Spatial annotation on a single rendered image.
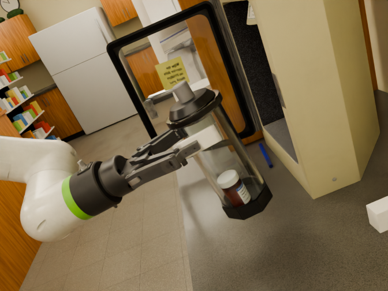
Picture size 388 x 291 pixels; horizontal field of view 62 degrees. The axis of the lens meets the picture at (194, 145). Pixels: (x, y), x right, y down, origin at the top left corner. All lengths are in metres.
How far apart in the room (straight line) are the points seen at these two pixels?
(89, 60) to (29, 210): 5.01
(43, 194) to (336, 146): 0.58
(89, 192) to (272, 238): 0.37
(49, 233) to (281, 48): 0.54
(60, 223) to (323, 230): 0.50
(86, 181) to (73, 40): 5.06
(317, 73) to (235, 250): 0.38
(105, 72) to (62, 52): 0.72
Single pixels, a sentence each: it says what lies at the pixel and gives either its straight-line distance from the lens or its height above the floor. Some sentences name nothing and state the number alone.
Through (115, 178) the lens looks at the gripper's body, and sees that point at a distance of 0.59.
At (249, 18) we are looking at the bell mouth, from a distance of 0.73.
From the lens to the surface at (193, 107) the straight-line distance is 0.52.
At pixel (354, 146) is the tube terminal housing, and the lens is 0.74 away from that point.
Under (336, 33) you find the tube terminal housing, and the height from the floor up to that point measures 1.26.
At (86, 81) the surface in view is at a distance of 5.67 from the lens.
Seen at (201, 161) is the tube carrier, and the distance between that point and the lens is 0.56.
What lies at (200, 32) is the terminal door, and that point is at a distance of 0.89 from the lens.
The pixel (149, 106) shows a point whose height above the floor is 1.19.
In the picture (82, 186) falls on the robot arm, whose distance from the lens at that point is 0.61.
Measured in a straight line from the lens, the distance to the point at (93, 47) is 5.56.
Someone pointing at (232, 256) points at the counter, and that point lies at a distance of 0.69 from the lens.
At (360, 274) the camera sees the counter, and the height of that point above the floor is 0.94.
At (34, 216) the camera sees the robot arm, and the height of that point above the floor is 1.19.
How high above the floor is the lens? 1.42
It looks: 24 degrees down
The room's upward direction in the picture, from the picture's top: 24 degrees counter-clockwise
